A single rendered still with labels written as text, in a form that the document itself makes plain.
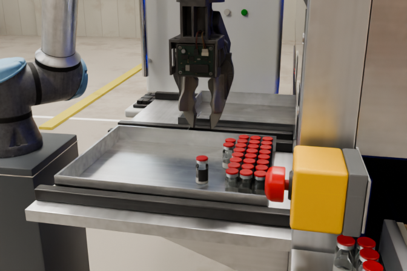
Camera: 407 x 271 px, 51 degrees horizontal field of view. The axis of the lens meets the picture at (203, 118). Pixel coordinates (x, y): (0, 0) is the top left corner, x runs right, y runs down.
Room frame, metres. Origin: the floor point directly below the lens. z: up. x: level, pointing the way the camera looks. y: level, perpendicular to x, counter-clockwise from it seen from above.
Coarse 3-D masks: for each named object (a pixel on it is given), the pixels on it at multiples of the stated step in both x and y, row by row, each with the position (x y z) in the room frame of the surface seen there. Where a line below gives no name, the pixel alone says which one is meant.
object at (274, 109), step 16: (208, 96) 1.18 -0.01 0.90; (240, 96) 1.16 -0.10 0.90; (256, 96) 1.15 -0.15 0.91; (272, 96) 1.14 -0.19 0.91; (288, 96) 1.13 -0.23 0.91; (208, 112) 1.08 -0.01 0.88; (224, 112) 1.08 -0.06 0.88; (240, 112) 1.08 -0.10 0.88; (256, 112) 1.08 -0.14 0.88; (272, 112) 1.08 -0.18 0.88; (288, 112) 1.08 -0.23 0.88; (256, 128) 0.89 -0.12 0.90; (272, 128) 0.89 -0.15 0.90; (288, 128) 0.88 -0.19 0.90
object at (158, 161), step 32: (128, 128) 0.87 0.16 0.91; (160, 128) 0.85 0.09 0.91; (96, 160) 0.76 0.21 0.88; (128, 160) 0.76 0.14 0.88; (160, 160) 0.76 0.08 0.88; (192, 160) 0.76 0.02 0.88; (128, 192) 0.59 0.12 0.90; (160, 192) 0.58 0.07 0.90; (192, 192) 0.57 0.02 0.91; (224, 192) 0.56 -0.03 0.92
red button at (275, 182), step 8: (272, 168) 0.43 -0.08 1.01; (280, 168) 0.43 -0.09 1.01; (272, 176) 0.42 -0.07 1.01; (280, 176) 0.42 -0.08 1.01; (272, 184) 0.41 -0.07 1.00; (280, 184) 0.41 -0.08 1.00; (288, 184) 0.42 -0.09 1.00; (272, 192) 0.41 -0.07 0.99; (280, 192) 0.41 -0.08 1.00; (272, 200) 0.42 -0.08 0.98; (280, 200) 0.41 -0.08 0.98
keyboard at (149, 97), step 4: (144, 96) 1.44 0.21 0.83; (148, 96) 1.44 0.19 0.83; (152, 96) 1.44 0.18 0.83; (140, 100) 1.38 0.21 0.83; (144, 100) 1.38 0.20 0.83; (148, 100) 1.39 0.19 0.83; (152, 100) 1.38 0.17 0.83; (136, 104) 1.38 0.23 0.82; (140, 104) 1.38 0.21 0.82; (144, 104) 1.38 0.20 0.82; (148, 104) 1.38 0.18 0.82
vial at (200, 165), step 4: (196, 160) 0.66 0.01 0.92; (196, 164) 0.66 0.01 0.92; (200, 164) 0.66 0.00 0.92; (204, 164) 0.66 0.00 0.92; (196, 168) 0.66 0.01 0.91; (200, 168) 0.65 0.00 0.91; (204, 168) 0.65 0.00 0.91; (196, 172) 0.66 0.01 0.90; (196, 176) 0.66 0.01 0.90; (196, 180) 0.66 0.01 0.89
